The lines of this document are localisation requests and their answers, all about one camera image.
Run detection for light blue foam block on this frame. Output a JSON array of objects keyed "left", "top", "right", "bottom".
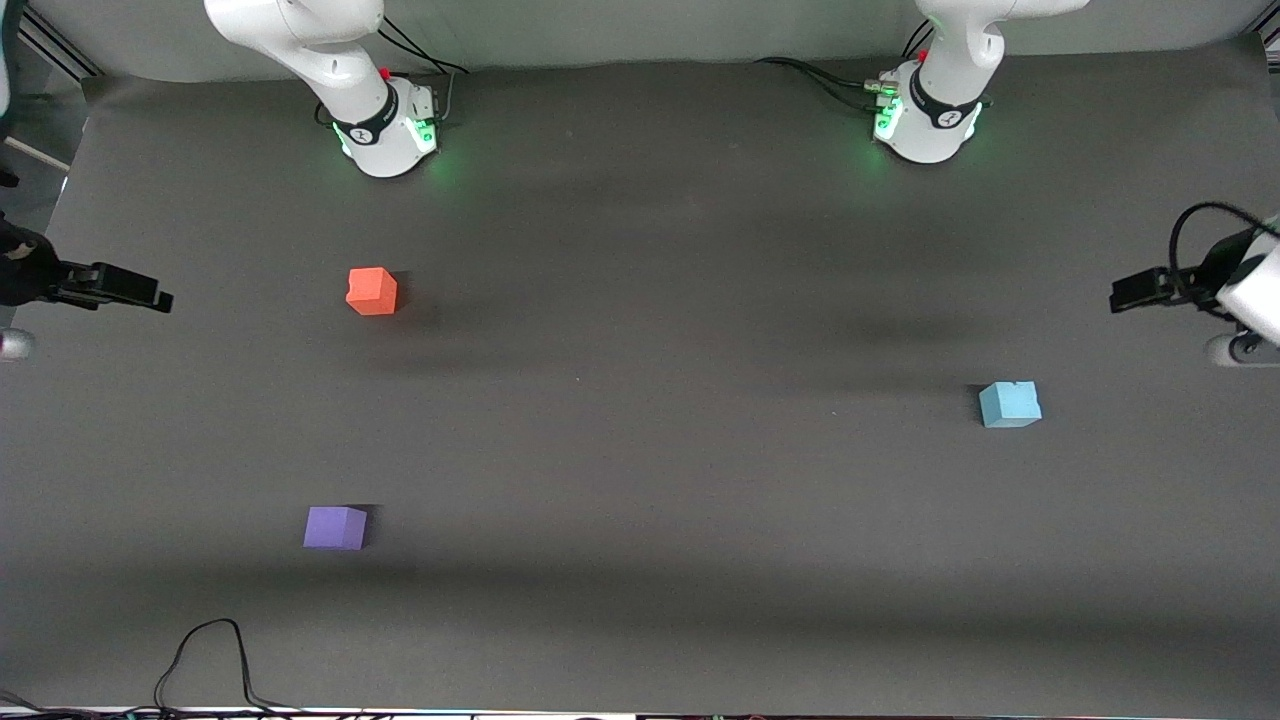
[{"left": 978, "top": 380, "right": 1043, "bottom": 429}]

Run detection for orange foam block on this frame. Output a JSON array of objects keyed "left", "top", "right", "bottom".
[{"left": 345, "top": 267, "right": 399, "bottom": 317}]

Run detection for purple foam block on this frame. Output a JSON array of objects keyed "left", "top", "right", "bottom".
[{"left": 303, "top": 506, "right": 369, "bottom": 551}]

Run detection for dark grey table mat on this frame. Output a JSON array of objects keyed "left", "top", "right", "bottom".
[{"left": 0, "top": 35, "right": 1280, "bottom": 717}]

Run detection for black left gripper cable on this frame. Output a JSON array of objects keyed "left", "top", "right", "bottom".
[{"left": 1168, "top": 201, "right": 1280, "bottom": 323}]

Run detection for aluminium frame rail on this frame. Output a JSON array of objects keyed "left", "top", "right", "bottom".
[{"left": 18, "top": 5, "right": 103, "bottom": 81}]

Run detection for black looped table cable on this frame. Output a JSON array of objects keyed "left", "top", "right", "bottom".
[{"left": 153, "top": 618, "right": 301, "bottom": 715}]

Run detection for black right base cables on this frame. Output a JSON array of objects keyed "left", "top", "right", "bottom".
[{"left": 375, "top": 15, "right": 469, "bottom": 77}]

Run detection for black base cables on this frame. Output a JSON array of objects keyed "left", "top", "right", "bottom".
[
  {"left": 755, "top": 20, "right": 936, "bottom": 113},
  {"left": 375, "top": 15, "right": 469, "bottom": 77}
]

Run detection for black left base cables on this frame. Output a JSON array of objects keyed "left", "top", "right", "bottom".
[{"left": 755, "top": 20, "right": 936, "bottom": 113}]

